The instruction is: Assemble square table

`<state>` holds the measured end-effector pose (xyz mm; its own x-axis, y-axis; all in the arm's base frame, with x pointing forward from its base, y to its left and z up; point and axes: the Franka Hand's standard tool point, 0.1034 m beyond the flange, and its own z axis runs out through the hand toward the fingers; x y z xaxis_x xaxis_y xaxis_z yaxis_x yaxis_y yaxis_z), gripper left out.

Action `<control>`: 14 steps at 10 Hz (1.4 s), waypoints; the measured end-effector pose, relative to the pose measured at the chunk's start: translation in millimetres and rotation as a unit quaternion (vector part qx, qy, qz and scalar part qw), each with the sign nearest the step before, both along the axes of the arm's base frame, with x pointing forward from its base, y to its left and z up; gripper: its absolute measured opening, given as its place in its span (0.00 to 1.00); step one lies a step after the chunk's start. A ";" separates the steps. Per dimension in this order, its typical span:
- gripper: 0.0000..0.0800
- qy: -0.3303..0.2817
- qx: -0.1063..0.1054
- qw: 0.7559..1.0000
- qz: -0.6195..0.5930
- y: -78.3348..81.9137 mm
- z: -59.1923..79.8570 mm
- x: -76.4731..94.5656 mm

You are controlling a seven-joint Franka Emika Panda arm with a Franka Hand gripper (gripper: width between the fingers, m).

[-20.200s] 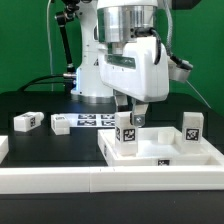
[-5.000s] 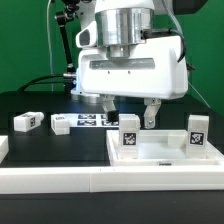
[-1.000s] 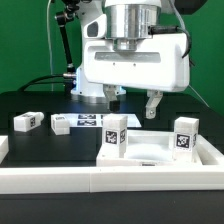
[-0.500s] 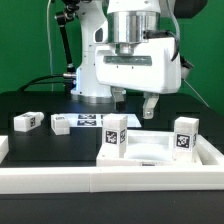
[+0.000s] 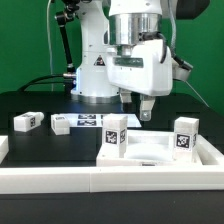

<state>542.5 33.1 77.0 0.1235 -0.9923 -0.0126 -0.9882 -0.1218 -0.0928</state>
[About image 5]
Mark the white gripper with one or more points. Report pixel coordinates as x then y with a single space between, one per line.
142 71

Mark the white square tabletop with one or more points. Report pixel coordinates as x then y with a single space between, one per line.
146 148

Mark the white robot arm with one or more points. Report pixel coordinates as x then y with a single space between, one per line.
124 51

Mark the white sheet with fiducial markers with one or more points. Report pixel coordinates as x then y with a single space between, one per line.
96 120

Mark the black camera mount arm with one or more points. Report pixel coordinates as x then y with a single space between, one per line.
62 18

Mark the white U-shaped fence wall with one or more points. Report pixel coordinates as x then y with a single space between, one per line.
207 176

